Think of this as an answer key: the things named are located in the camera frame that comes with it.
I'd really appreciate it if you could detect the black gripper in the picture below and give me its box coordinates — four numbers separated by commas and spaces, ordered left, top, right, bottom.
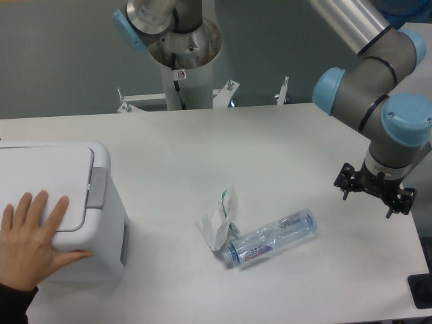
333, 163, 416, 219

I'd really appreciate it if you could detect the white plastic trash can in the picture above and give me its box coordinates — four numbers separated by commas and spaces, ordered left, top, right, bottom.
0, 140, 131, 285

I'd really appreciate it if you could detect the black sleeved forearm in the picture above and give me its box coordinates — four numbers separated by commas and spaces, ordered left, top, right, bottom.
1, 284, 38, 324

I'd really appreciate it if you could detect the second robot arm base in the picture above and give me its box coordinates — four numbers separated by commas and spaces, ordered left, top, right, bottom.
113, 0, 222, 70

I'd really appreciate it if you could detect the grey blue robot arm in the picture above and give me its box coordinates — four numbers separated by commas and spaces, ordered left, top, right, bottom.
311, 1, 431, 214

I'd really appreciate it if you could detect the person's bare hand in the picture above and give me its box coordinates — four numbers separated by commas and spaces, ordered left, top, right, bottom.
1, 190, 92, 291

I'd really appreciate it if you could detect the empty clear plastic bottle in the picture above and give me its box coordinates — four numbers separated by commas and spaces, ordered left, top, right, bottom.
222, 209, 317, 267

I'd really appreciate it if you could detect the black object at table edge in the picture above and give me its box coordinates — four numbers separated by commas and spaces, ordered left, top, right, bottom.
407, 273, 432, 309

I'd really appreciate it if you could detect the crumpled white plastic wrapper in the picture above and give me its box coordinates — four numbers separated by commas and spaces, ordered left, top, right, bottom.
195, 186, 240, 252

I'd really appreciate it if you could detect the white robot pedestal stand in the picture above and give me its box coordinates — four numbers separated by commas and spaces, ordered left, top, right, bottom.
116, 63, 290, 114

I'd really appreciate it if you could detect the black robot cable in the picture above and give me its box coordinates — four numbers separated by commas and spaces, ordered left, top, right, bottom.
170, 53, 188, 111

